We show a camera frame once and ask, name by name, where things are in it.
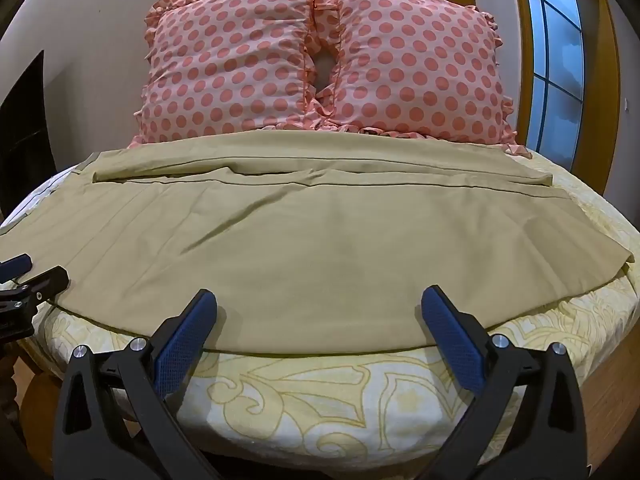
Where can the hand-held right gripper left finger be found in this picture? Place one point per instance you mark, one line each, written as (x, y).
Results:
(182, 342)

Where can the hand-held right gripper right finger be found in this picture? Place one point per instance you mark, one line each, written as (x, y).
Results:
(450, 340)

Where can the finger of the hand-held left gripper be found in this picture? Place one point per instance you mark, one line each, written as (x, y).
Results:
(14, 265)
(42, 282)

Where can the khaki pants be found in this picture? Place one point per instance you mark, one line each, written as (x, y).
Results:
(210, 240)

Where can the yellow patterned bed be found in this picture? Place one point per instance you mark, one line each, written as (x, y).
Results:
(325, 410)

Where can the dark wooden cabinet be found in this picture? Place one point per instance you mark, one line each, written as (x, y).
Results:
(22, 120)

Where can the pink polka dot pillow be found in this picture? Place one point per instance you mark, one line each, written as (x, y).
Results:
(225, 60)
(415, 65)

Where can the window with yellow frame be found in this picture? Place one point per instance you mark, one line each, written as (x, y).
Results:
(555, 50)

